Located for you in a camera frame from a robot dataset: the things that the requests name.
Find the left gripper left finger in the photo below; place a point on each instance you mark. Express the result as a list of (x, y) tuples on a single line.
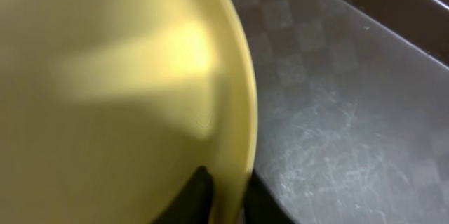
[(193, 204)]

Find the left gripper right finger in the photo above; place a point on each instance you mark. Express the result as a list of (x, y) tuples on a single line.
[(260, 207)]

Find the yellow plate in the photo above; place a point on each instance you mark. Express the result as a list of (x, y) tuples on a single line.
[(109, 106)]

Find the brown serving tray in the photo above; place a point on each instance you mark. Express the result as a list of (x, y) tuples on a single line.
[(353, 120)]

